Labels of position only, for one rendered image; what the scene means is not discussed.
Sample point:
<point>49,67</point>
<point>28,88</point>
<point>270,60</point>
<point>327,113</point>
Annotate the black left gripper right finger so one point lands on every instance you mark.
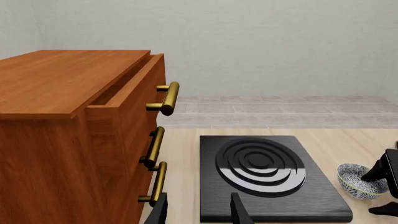
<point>237,212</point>

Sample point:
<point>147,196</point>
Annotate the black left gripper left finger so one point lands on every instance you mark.
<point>158,212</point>

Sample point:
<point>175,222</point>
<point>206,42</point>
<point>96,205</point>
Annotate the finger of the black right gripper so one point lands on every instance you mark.
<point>387,209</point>
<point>377,173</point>

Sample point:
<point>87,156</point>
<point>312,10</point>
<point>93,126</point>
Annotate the flat black stove plate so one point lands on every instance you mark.
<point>267,200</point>

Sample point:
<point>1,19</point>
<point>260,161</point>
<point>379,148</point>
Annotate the wooden cabinet drawer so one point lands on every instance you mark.
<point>124,109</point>

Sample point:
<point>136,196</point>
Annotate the red-brown wooden cabinet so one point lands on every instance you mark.
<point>46,140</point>

